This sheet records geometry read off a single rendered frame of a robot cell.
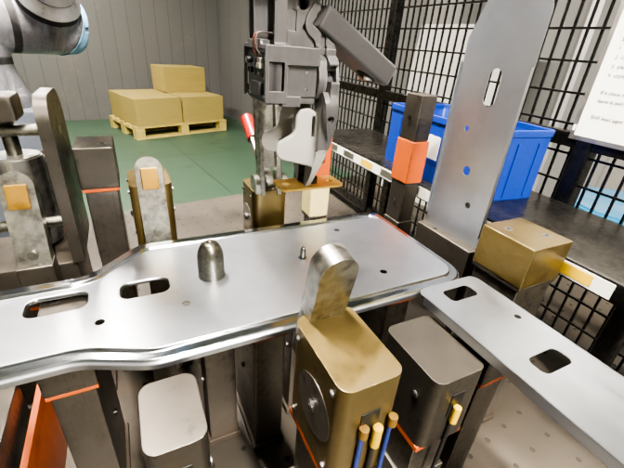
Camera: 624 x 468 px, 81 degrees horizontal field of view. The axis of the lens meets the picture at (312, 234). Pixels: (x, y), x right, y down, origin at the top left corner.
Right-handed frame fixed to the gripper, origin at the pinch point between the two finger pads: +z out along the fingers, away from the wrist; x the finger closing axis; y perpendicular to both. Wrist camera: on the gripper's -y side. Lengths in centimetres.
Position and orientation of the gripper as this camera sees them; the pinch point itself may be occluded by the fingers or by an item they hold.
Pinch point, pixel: (308, 172)
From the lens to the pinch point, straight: 46.0
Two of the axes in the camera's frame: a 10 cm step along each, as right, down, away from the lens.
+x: 4.4, 4.4, -7.8
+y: -8.9, 1.5, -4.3
